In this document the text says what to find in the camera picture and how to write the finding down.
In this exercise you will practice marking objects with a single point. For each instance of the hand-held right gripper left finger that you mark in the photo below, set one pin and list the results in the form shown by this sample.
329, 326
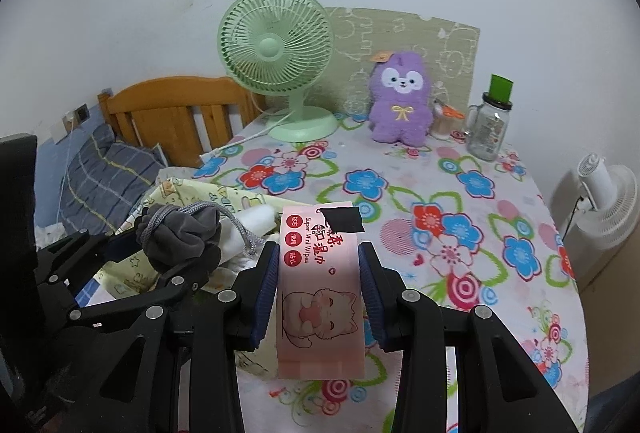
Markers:
265, 298

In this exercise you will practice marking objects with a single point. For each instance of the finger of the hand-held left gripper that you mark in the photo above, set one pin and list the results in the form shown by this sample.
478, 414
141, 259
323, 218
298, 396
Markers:
75, 258
150, 291

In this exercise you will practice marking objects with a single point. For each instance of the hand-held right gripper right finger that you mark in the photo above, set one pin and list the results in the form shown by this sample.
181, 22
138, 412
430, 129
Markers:
372, 298

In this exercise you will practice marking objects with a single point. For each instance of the dark grey glove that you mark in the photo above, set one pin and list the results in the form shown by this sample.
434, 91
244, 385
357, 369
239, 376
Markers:
185, 233

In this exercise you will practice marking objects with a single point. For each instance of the white towel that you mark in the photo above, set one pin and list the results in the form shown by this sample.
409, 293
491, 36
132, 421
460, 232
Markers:
257, 218

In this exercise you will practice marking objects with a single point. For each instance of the yellow cartoon storage box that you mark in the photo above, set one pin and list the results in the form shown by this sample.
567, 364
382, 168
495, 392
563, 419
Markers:
225, 193

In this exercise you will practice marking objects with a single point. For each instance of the grey plaid pillow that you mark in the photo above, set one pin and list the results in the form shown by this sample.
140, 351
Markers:
100, 178

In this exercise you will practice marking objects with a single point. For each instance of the floral tablecloth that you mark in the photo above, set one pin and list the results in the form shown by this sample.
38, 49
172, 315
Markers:
450, 263

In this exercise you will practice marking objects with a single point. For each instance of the white bedding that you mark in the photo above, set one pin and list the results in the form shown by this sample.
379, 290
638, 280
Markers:
175, 173

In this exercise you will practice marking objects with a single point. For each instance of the wooden bed headboard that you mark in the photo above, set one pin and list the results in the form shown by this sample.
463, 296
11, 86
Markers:
165, 113

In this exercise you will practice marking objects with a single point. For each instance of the purple plush toy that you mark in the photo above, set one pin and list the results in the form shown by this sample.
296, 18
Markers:
400, 123

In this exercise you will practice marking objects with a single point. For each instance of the small cup of cotton swabs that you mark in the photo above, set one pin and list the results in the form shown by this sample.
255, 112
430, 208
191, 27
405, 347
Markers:
442, 128

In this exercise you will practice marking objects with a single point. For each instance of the glass mug with green lid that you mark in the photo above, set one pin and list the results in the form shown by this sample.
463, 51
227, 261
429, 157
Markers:
487, 133

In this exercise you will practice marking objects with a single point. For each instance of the green desk fan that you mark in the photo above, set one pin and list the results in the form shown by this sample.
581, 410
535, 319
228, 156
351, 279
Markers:
272, 48

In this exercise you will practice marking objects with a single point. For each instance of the white standing fan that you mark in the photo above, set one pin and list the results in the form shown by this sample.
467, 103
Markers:
610, 208

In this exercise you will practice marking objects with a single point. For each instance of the wall socket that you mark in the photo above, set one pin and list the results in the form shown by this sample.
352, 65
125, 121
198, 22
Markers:
82, 114

